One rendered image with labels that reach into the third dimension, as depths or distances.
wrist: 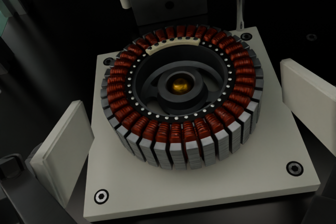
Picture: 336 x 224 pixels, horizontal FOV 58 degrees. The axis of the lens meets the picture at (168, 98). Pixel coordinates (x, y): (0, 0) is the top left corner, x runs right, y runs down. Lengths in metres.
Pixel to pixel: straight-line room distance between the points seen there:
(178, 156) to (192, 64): 0.09
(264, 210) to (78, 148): 0.12
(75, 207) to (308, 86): 0.17
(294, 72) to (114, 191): 0.13
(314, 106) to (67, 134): 0.13
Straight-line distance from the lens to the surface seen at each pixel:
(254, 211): 0.21
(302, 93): 0.18
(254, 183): 0.20
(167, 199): 0.20
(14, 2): 0.42
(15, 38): 0.39
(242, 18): 0.28
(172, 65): 0.24
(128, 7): 0.33
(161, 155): 0.19
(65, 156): 0.17
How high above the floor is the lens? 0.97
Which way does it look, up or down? 52 degrees down
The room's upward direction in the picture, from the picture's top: 15 degrees counter-clockwise
